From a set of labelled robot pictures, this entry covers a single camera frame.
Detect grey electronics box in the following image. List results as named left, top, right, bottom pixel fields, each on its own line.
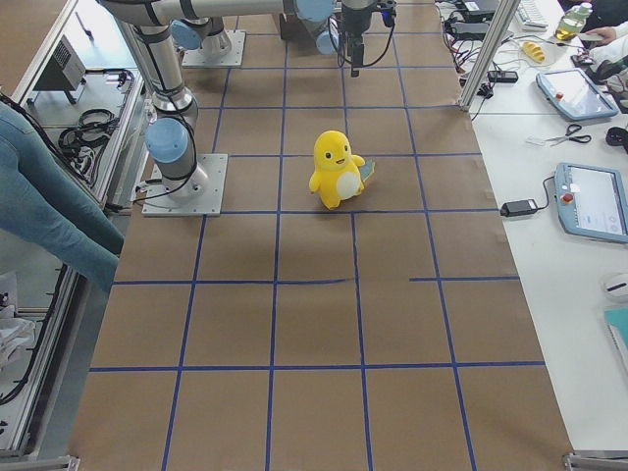
left=33, top=35, right=86, bottom=104

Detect yellow plush duck toy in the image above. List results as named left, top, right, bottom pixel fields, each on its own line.
left=308, top=131, right=375, bottom=210

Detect teach pendant tablet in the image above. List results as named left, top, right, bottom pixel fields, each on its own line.
left=536, top=69, right=619, bottom=121
left=554, top=162, right=627, bottom=244

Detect upper teach pendant tablet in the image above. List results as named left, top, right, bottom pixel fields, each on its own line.
left=536, top=69, right=619, bottom=121

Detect plastic bottle yellow liquid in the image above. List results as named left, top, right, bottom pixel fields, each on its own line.
left=553, top=2, right=593, bottom=41

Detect yellow banana toy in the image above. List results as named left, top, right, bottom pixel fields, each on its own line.
left=521, top=41, right=546, bottom=64

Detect lower teach pendant tablet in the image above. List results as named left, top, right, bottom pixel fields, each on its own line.
left=554, top=162, right=627, bottom=244

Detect person in blue jeans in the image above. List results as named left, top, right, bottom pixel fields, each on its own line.
left=1, top=103, right=124, bottom=292

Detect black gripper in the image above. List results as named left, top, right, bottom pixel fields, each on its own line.
left=340, top=0, right=396, bottom=78

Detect teal notebook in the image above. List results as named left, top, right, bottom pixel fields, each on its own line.
left=603, top=306, right=628, bottom=367

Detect white keyboard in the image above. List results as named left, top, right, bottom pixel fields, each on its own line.
left=514, top=0, right=549, bottom=32

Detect black power adapter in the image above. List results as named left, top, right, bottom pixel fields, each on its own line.
left=499, top=199, right=539, bottom=218

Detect black small device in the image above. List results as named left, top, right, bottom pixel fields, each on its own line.
left=487, top=71, right=519, bottom=83

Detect black handled scissors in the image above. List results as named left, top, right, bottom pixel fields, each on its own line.
left=546, top=124, right=592, bottom=146

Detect aluminium frame post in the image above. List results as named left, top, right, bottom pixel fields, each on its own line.
left=458, top=0, right=519, bottom=111

